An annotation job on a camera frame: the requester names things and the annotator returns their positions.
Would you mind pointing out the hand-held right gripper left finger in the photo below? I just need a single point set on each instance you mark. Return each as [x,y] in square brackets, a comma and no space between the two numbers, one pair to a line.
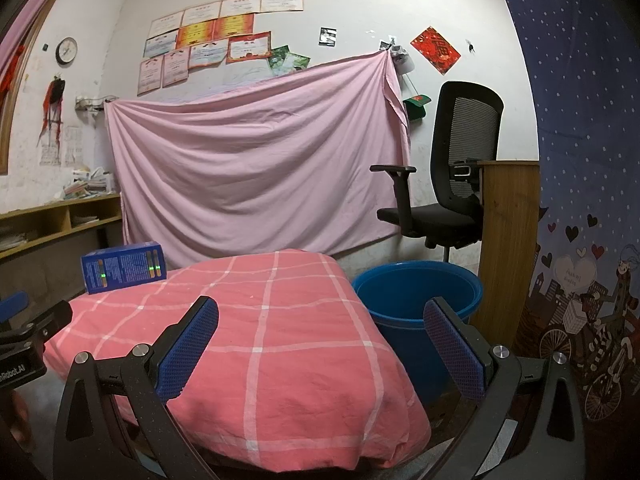
[187,350]

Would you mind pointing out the blue plastic bucket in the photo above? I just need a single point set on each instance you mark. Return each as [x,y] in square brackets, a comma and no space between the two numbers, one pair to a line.
[415,290]

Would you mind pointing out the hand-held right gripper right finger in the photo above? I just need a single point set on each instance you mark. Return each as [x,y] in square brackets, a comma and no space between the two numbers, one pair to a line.
[455,355]

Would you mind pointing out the wooden shelf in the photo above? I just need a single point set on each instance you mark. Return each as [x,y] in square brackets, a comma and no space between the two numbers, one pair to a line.
[50,210]

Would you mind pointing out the green red hanging ornament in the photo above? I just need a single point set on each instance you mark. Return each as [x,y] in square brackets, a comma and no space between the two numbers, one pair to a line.
[416,105]

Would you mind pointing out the black office chair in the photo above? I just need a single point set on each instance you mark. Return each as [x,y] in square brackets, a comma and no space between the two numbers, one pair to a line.
[435,217]

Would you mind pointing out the small black white photo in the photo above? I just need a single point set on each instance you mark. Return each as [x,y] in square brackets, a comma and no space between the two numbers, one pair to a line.
[327,36]

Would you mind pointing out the white wall paper sheet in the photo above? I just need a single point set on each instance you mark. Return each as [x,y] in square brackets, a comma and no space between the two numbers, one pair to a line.
[72,142]

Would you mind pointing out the red paper wall decoration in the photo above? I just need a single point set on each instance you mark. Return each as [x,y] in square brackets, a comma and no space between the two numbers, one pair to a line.
[435,50]

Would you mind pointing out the green landscape photo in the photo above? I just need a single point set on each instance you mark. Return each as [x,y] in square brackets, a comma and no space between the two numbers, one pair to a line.
[299,62]
[277,60]

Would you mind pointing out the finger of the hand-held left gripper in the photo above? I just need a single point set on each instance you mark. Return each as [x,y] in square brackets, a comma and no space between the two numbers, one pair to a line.
[12,306]
[50,317]

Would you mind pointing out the pink curtain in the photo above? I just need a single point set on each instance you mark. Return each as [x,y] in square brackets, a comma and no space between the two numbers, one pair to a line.
[30,15]

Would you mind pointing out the blue printed curtain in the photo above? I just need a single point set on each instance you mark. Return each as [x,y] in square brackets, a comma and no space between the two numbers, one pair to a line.
[575,135]

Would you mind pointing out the round wall clock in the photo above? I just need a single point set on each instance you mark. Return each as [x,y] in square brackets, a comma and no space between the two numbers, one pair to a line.
[66,51]

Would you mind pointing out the pile of books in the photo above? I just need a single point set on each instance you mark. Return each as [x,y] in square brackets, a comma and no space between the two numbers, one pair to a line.
[90,182]

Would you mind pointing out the wooden window frame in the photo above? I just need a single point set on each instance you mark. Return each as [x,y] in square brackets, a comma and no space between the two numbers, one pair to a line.
[6,150]

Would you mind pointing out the pink hanging sheet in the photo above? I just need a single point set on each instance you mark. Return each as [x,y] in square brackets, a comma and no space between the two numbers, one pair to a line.
[260,170]

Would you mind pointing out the flat stack of papers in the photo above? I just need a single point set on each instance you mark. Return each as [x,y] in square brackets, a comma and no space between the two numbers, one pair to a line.
[17,241]

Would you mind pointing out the red tassel ornament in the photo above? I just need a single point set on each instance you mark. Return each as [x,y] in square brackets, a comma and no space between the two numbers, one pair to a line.
[54,92]

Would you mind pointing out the white wall rack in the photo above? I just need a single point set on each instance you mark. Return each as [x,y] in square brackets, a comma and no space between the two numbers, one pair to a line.
[90,104]

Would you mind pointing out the blue cardboard box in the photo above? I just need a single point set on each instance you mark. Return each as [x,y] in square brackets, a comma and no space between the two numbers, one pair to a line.
[120,267]

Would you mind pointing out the black wall hook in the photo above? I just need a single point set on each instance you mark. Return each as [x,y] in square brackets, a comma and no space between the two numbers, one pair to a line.
[470,46]

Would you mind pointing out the pink checked blanket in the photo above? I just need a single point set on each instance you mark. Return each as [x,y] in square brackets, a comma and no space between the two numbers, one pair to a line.
[275,360]

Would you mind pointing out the group of wall certificates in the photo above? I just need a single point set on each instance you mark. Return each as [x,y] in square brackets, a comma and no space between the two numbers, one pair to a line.
[200,35]

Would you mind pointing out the red hanging cloth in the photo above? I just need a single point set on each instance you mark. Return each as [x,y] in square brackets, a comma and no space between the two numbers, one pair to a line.
[15,65]

